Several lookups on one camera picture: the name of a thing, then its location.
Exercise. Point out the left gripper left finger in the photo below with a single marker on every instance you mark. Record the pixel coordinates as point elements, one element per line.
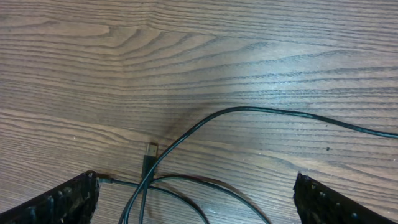
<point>72,202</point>

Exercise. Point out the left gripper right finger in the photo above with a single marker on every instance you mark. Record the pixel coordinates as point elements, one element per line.
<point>319,204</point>

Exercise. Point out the black USB cable long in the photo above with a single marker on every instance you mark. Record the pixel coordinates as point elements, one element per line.
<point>149,169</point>

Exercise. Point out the black USB cable short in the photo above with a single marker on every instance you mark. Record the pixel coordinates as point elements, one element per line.
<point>232,169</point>

